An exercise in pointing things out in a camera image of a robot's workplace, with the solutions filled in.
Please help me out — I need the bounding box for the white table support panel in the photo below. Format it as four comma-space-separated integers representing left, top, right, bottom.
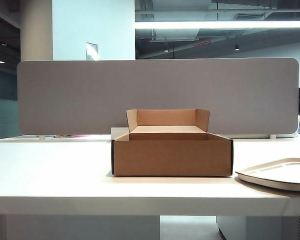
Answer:
4, 214, 161, 240

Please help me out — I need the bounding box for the wall poster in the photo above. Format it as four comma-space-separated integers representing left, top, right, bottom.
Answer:
86, 41, 99, 61

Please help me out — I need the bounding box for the white cabinet with vent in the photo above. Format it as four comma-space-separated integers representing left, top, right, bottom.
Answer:
216, 215, 300, 240

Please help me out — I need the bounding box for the grey felt desk divider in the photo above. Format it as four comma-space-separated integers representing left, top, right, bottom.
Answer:
16, 57, 300, 139

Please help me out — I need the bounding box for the long ceiling light strip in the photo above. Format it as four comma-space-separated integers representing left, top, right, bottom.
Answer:
134, 20, 300, 30

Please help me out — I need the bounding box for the brown cardboard box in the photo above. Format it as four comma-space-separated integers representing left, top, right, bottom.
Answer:
110, 108, 234, 177

